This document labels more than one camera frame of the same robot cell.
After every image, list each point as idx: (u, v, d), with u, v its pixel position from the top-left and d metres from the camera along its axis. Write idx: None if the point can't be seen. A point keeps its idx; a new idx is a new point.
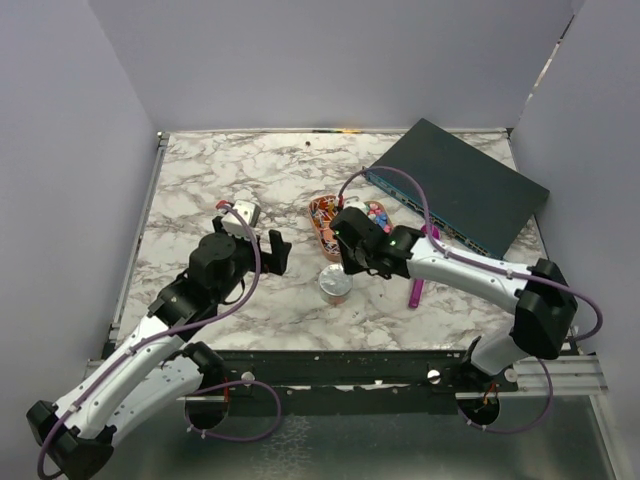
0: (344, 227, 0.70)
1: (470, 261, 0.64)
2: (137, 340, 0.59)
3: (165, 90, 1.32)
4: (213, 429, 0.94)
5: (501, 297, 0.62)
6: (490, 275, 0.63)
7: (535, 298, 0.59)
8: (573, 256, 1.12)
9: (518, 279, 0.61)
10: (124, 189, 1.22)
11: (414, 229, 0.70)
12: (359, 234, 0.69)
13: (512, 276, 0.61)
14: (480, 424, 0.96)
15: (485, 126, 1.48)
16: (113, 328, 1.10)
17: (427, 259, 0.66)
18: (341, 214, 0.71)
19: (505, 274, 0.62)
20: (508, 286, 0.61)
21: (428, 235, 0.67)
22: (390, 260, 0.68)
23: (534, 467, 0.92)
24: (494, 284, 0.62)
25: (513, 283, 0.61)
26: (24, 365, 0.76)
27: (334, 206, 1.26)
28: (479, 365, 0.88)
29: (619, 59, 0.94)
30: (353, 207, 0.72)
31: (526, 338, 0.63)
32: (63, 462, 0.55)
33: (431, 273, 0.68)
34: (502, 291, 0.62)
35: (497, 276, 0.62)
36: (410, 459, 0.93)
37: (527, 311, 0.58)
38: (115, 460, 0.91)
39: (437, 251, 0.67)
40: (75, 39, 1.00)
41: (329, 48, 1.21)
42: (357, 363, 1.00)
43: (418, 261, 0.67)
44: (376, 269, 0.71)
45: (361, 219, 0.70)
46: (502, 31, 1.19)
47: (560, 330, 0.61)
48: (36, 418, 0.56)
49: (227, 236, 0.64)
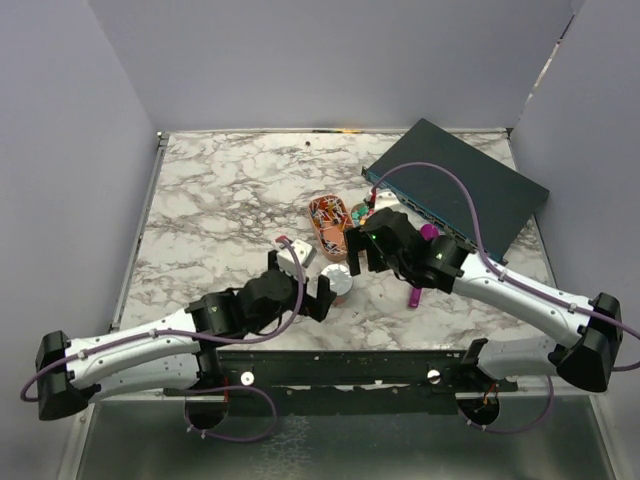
0: (384, 233, 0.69)
1: (530, 289, 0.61)
2: (164, 327, 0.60)
3: (165, 90, 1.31)
4: (213, 429, 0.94)
5: (560, 330, 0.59)
6: (550, 307, 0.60)
7: (597, 338, 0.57)
8: (572, 256, 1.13)
9: (581, 314, 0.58)
10: (124, 188, 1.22)
11: (463, 243, 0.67)
12: (402, 243, 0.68)
13: (575, 311, 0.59)
14: (480, 424, 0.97)
15: (485, 126, 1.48)
16: (112, 328, 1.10)
17: (479, 279, 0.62)
18: (384, 220, 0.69)
19: (568, 307, 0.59)
20: (571, 321, 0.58)
21: (481, 252, 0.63)
22: (435, 274, 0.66)
23: (534, 467, 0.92)
24: (554, 316, 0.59)
25: (576, 318, 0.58)
26: (23, 366, 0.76)
27: (334, 206, 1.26)
28: (484, 370, 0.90)
29: (619, 59, 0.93)
30: (395, 214, 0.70)
31: (575, 372, 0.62)
32: (42, 399, 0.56)
33: (479, 293, 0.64)
34: (563, 325, 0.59)
35: (558, 308, 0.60)
36: (410, 459, 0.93)
37: (592, 350, 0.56)
38: (115, 461, 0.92)
39: (490, 272, 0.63)
40: (75, 39, 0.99)
41: (330, 47, 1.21)
42: (357, 363, 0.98)
43: (467, 280, 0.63)
44: (415, 280, 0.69)
45: (404, 228, 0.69)
46: (502, 30, 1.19)
47: (610, 366, 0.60)
48: (49, 345, 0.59)
49: (288, 279, 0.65)
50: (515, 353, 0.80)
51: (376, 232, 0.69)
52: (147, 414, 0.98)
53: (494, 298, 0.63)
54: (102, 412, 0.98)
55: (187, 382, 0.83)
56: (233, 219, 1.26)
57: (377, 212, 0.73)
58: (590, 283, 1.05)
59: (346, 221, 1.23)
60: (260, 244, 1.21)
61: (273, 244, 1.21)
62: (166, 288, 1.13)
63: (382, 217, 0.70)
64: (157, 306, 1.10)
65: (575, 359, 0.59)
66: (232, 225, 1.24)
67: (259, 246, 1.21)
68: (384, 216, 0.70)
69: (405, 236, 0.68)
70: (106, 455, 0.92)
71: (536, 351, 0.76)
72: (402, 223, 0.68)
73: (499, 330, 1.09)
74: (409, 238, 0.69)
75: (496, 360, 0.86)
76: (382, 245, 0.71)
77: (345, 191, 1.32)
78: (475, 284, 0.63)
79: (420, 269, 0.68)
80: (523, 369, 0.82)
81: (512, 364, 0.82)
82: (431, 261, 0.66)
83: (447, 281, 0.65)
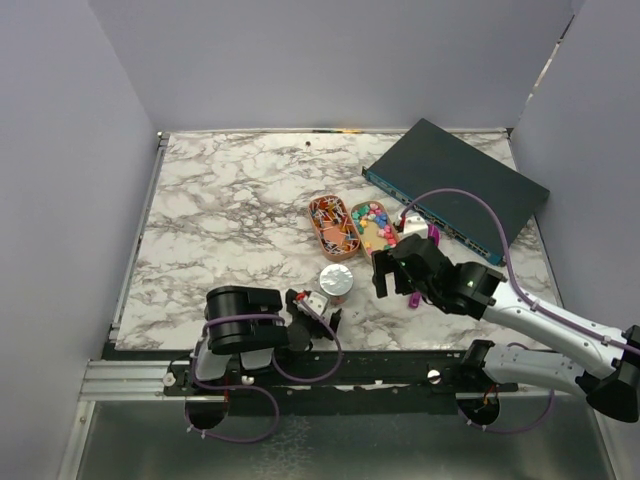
0: (413, 260, 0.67)
1: (562, 319, 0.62)
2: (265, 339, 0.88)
3: (165, 90, 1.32)
4: (213, 429, 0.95)
5: (592, 361, 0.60)
6: (583, 338, 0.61)
7: (632, 372, 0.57)
8: (572, 256, 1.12)
9: (614, 347, 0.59)
10: (125, 189, 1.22)
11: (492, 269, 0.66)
12: (431, 270, 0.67)
13: (608, 343, 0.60)
14: (480, 424, 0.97)
15: (485, 126, 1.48)
16: (113, 328, 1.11)
17: (511, 308, 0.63)
18: (412, 247, 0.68)
19: (601, 340, 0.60)
20: (604, 353, 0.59)
21: (512, 282, 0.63)
22: (466, 301, 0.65)
23: (533, 467, 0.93)
24: (587, 348, 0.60)
25: (610, 351, 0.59)
26: (23, 365, 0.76)
27: (334, 206, 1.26)
28: (488, 373, 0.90)
29: (620, 60, 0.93)
30: (423, 240, 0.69)
31: (607, 403, 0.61)
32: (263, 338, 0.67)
33: (511, 321, 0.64)
34: (596, 356, 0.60)
35: (591, 340, 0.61)
36: (410, 459, 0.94)
37: (626, 384, 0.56)
38: (116, 460, 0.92)
39: (522, 301, 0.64)
40: (76, 40, 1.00)
41: (330, 47, 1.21)
42: (357, 363, 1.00)
43: (499, 308, 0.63)
44: (444, 307, 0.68)
45: (432, 253, 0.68)
46: (502, 30, 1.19)
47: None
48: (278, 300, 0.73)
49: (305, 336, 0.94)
50: (532, 366, 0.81)
51: (406, 259, 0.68)
52: (148, 414, 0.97)
53: (525, 328, 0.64)
54: (102, 412, 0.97)
55: (209, 376, 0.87)
56: (233, 219, 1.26)
57: (406, 236, 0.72)
58: (590, 284, 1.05)
59: (346, 221, 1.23)
60: (260, 244, 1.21)
61: (273, 245, 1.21)
62: (166, 288, 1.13)
63: (410, 244, 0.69)
64: (158, 307, 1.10)
65: (606, 389, 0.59)
66: (232, 225, 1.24)
67: (259, 246, 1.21)
68: (412, 242, 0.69)
69: (434, 263, 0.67)
70: (107, 455, 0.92)
71: (558, 370, 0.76)
72: (431, 249, 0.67)
73: (499, 330, 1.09)
74: (438, 264, 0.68)
75: (507, 368, 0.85)
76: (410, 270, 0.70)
77: (345, 191, 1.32)
78: (506, 312, 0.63)
79: (450, 296, 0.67)
80: (530, 380, 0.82)
81: (525, 375, 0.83)
82: (462, 288, 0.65)
83: (478, 308, 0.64)
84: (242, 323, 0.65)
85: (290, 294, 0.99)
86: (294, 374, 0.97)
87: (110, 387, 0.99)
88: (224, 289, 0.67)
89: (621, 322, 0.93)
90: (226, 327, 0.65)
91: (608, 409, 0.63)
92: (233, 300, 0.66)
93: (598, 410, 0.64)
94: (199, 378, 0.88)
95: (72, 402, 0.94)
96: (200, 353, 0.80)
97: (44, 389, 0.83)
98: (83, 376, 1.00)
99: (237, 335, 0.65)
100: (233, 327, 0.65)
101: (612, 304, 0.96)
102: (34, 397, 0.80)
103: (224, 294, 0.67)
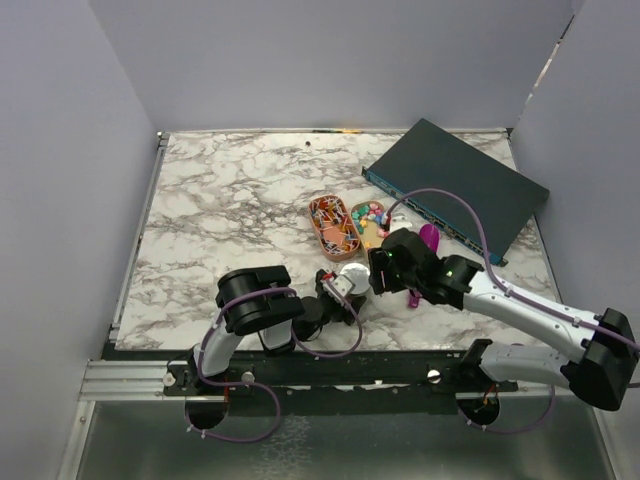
0: (399, 250, 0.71)
1: (534, 303, 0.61)
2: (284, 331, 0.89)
3: (165, 91, 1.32)
4: (212, 429, 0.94)
5: (564, 344, 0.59)
6: (554, 321, 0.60)
7: (602, 351, 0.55)
8: (572, 256, 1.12)
9: (585, 328, 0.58)
10: (124, 189, 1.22)
11: (473, 260, 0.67)
12: (415, 261, 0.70)
13: (579, 325, 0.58)
14: (480, 424, 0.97)
15: (485, 126, 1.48)
16: (113, 328, 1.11)
17: (486, 295, 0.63)
18: (399, 239, 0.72)
19: (572, 322, 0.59)
20: (575, 335, 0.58)
21: (488, 270, 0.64)
22: (446, 291, 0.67)
23: (533, 467, 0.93)
24: (558, 330, 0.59)
25: (581, 332, 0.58)
26: (23, 364, 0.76)
27: (334, 206, 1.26)
28: (486, 371, 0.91)
29: (620, 59, 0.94)
30: (410, 233, 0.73)
31: (586, 388, 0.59)
32: (283, 313, 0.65)
33: (487, 308, 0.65)
34: (567, 338, 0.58)
35: (563, 322, 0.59)
36: (410, 459, 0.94)
37: (594, 363, 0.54)
38: (115, 460, 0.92)
39: (497, 288, 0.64)
40: (76, 41, 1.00)
41: (330, 47, 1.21)
42: (357, 363, 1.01)
43: (476, 296, 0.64)
44: (429, 298, 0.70)
45: (417, 245, 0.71)
46: (502, 29, 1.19)
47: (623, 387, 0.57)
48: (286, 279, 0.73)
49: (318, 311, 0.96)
50: (528, 360, 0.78)
51: (393, 250, 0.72)
52: (147, 414, 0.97)
53: (501, 314, 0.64)
54: (102, 412, 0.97)
55: (214, 370, 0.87)
56: (233, 219, 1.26)
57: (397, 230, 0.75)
58: (589, 283, 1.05)
59: (346, 221, 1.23)
60: (260, 244, 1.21)
61: (273, 245, 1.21)
62: (166, 288, 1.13)
63: (399, 236, 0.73)
64: (158, 306, 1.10)
65: (581, 373, 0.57)
66: (232, 225, 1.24)
67: (259, 246, 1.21)
68: (401, 235, 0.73)
69: (419, 254, 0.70)
70: (106, 454, 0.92)
71: (545, 361, 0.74)
72: (416, 241, 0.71)
73: (499, 330, 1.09)
74: (422, 255, 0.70)
75: (503, 363, 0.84)
76: (398, 262, 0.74)
77: (345, 191, 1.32)
78: (482, 299, 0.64)
79: (433, 287, 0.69)
80: (525, 375, 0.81)
81: (523, 372, 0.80)
82: (442, 278, 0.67)
83: (457, 298, 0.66)
84: (259, 299, 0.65)
85: (320, 275, 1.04)
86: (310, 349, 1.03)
87: (110, 387, 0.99)
88: (233, 273, 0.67)
89: None
90: (243, 306, 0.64)
91: (587, 396, 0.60)
92: (245, 281, 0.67)
93: (580, 399, 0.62)
94: (206, 375, 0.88)
95: (72, 403, 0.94)
96: (207, 348, 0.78)
97: (43, 388, 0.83)
98: (83, 376, 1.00)
99: (255, 310, 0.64)
100: (251, 304, 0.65)
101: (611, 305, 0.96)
102: (33, 396, 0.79)
103: (235, 278, 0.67)
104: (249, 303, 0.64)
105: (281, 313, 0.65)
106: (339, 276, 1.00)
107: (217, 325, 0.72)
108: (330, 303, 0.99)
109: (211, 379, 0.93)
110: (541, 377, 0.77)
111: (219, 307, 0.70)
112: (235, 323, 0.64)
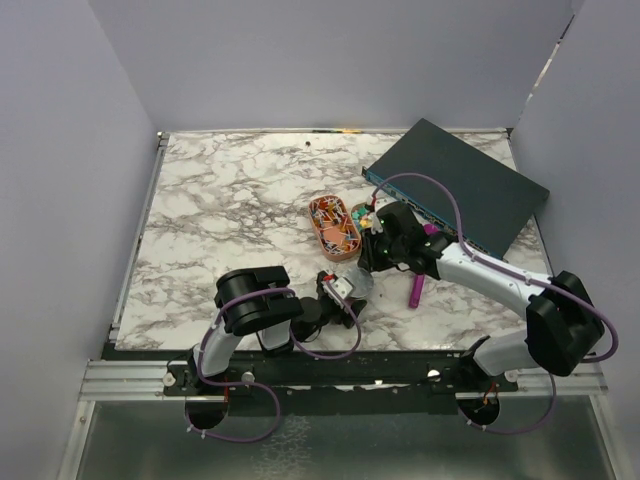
0: (389, 218, 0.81)
1: (493, 264, 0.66)
2: (283, 334, 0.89)
3: (165, 90, 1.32)
4: (213, 429, 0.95)
5: (516, 301, 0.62)
6: (508, 279, 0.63)
7: (547, 304, 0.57)
8: (573, 256, 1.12)
9: (536, 286, 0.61)
10: (124, 188, 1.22)
11: (451, 236, 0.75)
12: (403, 229, 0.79)
13: (530, 283, 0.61)
14: (480, 424, 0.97)
15: (485, 126, 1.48)
16: (113, 328, 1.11)
17: (454, 260, 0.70)
18: (392, 209, 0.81)
19: (523, 279, 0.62)
20: (525, 291, 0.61)
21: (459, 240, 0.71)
22: (424, 260, 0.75)
23: (534, 467, 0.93)
24: (510, 287, 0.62)
25: (530, 288, 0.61)
26: (23, 363, 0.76)
27: (334, 206, 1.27)
28: (480, 364, 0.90)
29: (621, 58, 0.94)
30: (404, 205, 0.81)
31: (540, 349, 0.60)
32: (282, 312, 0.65)
33: (456, 273, 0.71)
34: (517, 295, 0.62)
35: (516, 281, 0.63)
36: (411, 459, 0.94)
37: (536, 311, 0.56)
38: (115, 461, 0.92)
39: (465, 255, 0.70)
40: (76, 40, 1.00)
41: (330, 47, 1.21)
42: (357, 363, 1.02)
43: (444, 261, 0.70)
44: (411, 266, 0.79)
45: (408, 217, 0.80)
46: (502, 29, 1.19)
47: (577, 352, 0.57)
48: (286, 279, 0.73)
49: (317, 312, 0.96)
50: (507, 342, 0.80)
51: (385, 217, 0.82)
52: (147, 414, 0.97)
53: (468, 278, 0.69)
54: (102, 412, 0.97)
55: (214, 370, 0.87)
56: (233, 219, 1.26)
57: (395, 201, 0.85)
58: (589, 283, 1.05)
59: (346, 221, 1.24)
60: (260, 244, 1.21)
61: (273, 245, 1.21)
62: (166, 288, 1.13)
63: (393, 206, 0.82)
64: (157, 306, 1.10)
65: (530, 327, 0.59)
66: (232, 225, 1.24)
67: (259, 246, 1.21)
68: (394, 205, 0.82)
69: (407, 223, 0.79)
70: (107, 454, 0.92)
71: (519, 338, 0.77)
72: (407, 212, 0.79)
73: (499, 330, 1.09)
74: (410, 227, 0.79)
75: (489, 351, 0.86)
76: (391, 231, 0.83)
77: (345, 191, 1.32)
78: (450, 264, 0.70)
79: (414, 255, 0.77)
80: (515, 363, 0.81)
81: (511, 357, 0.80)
82: (421, 247, 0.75)
83: (433, 265, 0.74)
84: (258, 299, 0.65)
85: (320, 277, 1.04)
86: (309, 349, 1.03)
87: (110, 387, 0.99)
88: (232, 274, 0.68)
89: (621, 322, 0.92)
90: (243, 306, 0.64)
91: (543, 360, 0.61)
92: (243, 281, 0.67)
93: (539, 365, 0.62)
94: (207, 375, 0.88)
95: (72, 402, 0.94)
96: (207, 348, 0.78)
97: (44, 387, 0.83)
98: (83, 376, 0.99)
99: (255, 311, 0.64)
100: (250, 305, 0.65)
101: (611, 304, 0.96)
102: (33, 394, 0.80)
103: (233, 279, 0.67)
104: (248, 304, 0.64)
105: (281, 312, 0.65)
106: (338, 278, 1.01)
107: (215, 326, 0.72)
108: (330, 305, 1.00)
109: (212, 379, 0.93)
110: (525, 357, 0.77)
111: (219, 308, 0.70)
112: (234, 323, 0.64)
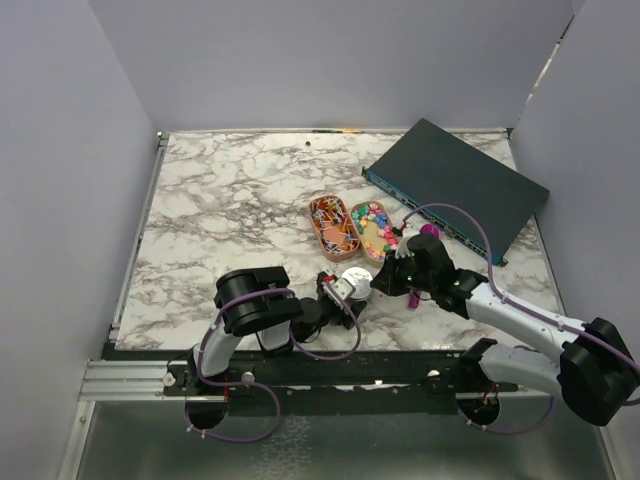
0: (421, 252, 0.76)
1: (524, 308, 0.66)
2: (281, 335, 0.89)
3: (164, 90, 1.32)
4: (213, 429, 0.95)
5: (548, 346, 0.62)
6: (540, 325, 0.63)
7: (583, 354, 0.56)
8: (572, 256, 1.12)
9: (569, 333, 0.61)
10: (124, 188, 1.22)
11: (479, 274, 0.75)
12: (434, 266, 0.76)
13: (563, 329, 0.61)
14: (480, 423, 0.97)
15: (485, 126, 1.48)
16: (113, 328, 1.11)
17: (484, 301, 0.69)
18: (425, 243, 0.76)
19: (556, 326, 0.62)
20: (558, 338, 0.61)
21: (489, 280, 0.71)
22: (453, 299, 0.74)
23: (534, 467, 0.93)
24: (543, 333, 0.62)
25: (563, 335, 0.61)
26: (24, 362, 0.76)
27: (334, 206, 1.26)
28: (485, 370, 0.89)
29: (621, 58, 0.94)
30: (437, 238, 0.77)
31: (575, 394, 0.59)
32: (281, 312, 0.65)
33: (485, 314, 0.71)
34: (550, 341, 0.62)
35: (548, 326, 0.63)
36: (410, 460, 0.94)
37: (571, 362, 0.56)
38: (115, 460, 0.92)
39: (495, 295, 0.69)
40: (76, 40, 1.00)
41: (330, 47, 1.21)
42: (357, 362, 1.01)
43: (475, 302, 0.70)
44: (437, 301, 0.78)
45: (441, 253, 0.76)
46: (502, 29, 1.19)
47: (613, 401, 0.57)
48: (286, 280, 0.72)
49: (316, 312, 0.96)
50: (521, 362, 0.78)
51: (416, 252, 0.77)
52: (148, 414, 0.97)
53: (497, 319, 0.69)
54: (102, 412, 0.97)
55: (214, 370, 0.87)
56: (233, 219, 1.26)
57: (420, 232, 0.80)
58: (589, 283, 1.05)
59: (346, 221, 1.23)
60: (260, 244, 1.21)
61: (273, 244, 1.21)
62: (166, 288, 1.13)
63: (424, 239, 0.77)
64: (157, 306, 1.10)
65: (565, 374, 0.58)
66: (232, 225, 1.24)
67: (259, 246, 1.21)
68: (426, 238, 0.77)
69: (439, 260, 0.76)
70: (106, 455, 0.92)
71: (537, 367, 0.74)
72: (442, 250, 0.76)
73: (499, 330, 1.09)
74: (442, 264, 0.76)
75: (500, 363, 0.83)
76: (420, 263, 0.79)
77: (345, 191, 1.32)
78: (480, 305, 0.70)
79: (442, 292, 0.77)
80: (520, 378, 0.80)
81: (518, 372, 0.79)
82: (452, 287, 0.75)
83: (463, 307, 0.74)
84: (257, 299, 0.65)
85: (321, 277, 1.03)
86: (309, 349, 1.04)
87: (110, 387, 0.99)
88: (232, 274, 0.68)
89: (620, 322, 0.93)
90: (242, 306, 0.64)
91: (576, 405, 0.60)
92: (242, 282, 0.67)
93: (573, 408, 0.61)
94: (207, 375, 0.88)
95: (72, 402, 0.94)
96: (207, 349, 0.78)
97: (44, 386, 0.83)
98: (83, 376, 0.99)
99: (254, 311, 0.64)
100: (249, 305, 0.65)
101: (611, 304, 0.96)
102: (34, 393, 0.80)
103: (233, 279, 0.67)
104: (248, 304, 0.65)
105: (280, 312, 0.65)
106: (339, 278, 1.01)
107: (214, 326, 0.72)
108: (330, 306, 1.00)
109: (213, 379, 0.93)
110: (535, 383, 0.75)
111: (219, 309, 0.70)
112: (233, 322, 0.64)
